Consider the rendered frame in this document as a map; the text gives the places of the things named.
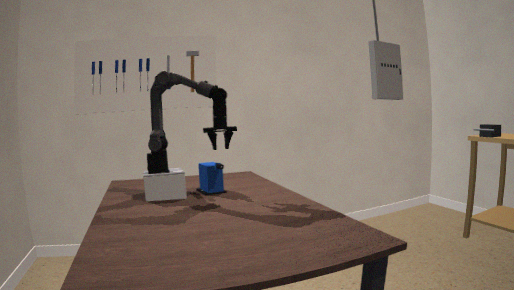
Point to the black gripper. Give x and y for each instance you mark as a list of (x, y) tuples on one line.
[(220, 123)]

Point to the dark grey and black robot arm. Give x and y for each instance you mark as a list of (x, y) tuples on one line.
[(157, 161)]

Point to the blue block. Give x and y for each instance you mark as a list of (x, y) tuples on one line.
[(207, 176)]

